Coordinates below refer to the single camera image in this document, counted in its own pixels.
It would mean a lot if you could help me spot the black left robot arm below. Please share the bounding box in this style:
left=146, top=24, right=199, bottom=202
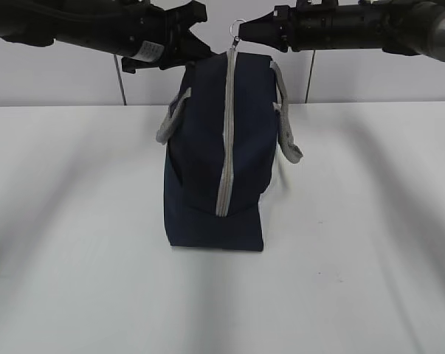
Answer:
left=0, top=1, right=214, bottom=74

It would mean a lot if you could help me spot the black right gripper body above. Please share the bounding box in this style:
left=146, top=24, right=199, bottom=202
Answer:
left=273, top=1, right=384, bottom=52

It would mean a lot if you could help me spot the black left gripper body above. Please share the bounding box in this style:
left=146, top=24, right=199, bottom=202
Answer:
left=121, top=1, right=207, bottom=74

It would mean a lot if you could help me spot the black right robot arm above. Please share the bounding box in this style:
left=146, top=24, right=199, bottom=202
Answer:
left=238, top=1, right=445, bottom=63

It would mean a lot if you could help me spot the navy and white lunch bag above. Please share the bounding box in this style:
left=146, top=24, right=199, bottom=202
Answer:
left=154, top=18, right=304, bottom=254

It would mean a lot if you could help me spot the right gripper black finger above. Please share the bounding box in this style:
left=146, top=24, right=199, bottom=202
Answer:
left=238, top=11, right=281, bottom=46

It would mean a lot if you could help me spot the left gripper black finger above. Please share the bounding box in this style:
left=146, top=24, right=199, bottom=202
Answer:
left=159, top=27, right=215, bottom=70

